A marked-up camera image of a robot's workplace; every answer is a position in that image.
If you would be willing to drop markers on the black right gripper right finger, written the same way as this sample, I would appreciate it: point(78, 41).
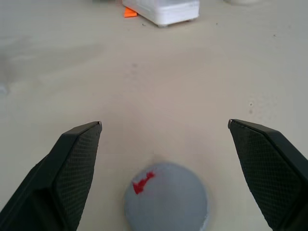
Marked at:
point(272, 173)

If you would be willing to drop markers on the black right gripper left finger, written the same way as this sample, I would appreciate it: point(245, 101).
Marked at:
point(57, 178)

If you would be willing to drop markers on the grey round disc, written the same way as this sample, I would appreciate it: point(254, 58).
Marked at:
point(166, 197)

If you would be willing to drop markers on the orange plastic wedge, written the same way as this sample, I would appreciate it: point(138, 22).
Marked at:
point(130, 12)

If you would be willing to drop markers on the white rectangular plastic case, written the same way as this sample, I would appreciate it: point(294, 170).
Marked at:
point(168, 9)

